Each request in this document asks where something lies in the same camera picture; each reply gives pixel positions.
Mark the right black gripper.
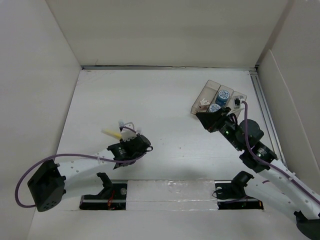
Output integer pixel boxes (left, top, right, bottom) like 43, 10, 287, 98
195, 106, 244, 151

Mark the blue white round jar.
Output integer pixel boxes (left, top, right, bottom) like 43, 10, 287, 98
208, 103, 221, 113

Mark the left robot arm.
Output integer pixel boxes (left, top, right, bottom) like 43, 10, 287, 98
27, 134, 153, 212

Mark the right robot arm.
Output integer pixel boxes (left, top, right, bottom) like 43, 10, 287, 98
196, 107, 320, 240

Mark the yellow highlighter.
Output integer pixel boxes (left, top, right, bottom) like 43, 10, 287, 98
101, 128, 122, 140

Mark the clear three-compartment organizer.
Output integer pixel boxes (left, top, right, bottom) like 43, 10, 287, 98
190, 80, 247, 118

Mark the blue highlighter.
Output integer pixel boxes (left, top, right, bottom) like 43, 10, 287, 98
118, 120, 125, 127

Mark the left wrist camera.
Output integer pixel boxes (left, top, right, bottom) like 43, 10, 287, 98
119, 122, 142, 142

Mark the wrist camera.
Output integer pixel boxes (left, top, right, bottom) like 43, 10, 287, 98
228, 95, 246, 113
119, 122, 142, 142

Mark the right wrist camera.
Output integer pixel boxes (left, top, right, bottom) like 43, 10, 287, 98
228, 95, 246, 113

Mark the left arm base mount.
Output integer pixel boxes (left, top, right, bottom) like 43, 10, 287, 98
79, 172, 128, 211

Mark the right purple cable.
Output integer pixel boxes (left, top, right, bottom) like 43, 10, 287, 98
224, 99, 320, 205

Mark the aluminium rail right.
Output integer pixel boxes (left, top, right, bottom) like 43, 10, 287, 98
249, 68, 287, 167

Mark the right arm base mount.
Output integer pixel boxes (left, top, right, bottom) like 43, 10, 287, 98
211, 171, 264, 210

